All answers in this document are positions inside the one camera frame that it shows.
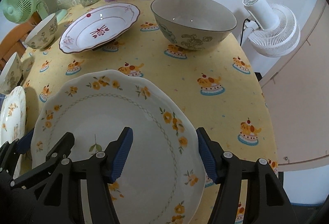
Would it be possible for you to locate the large round floral plate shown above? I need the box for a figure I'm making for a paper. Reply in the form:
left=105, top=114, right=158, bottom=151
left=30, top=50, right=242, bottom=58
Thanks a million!
left=0, top=85, right=27, bottom=178

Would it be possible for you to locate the scalloped floral plate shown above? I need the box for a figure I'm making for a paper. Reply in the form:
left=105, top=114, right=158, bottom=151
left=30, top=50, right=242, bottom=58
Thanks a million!
left=31, top=70, right=205, bottom=223

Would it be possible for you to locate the red-patterned white deep plate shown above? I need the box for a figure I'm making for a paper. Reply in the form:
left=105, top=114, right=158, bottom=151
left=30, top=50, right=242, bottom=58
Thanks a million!
left=59, top=3, right=140, bottom=54

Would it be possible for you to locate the grey rabbit bowl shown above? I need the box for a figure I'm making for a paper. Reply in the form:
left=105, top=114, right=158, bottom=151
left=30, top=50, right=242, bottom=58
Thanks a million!
left=151, top=0, right=237, bottom=51

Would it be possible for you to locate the wooden bed headboard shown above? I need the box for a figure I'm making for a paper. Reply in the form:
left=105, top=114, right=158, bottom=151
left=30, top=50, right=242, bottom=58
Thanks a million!
left=1, top=12, right=41, bottom=70

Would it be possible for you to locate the beige door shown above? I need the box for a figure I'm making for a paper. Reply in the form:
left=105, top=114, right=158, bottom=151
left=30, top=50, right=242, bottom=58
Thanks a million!
left=262, top=0, right=328, bottom=172

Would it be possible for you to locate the yellow cartoon tablecloth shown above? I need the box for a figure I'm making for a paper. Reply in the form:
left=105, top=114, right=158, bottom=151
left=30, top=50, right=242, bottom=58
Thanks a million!
left=15, top=0, right=279, bottom=224

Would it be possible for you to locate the green desk fan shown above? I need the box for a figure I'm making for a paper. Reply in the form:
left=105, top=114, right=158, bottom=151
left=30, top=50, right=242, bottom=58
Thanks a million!
left=1, top=0, right=68, bottom=25

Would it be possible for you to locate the white standing fan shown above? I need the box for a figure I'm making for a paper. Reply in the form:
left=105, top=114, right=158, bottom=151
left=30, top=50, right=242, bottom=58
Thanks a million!
left=243, top=0, right=301, bottom=57

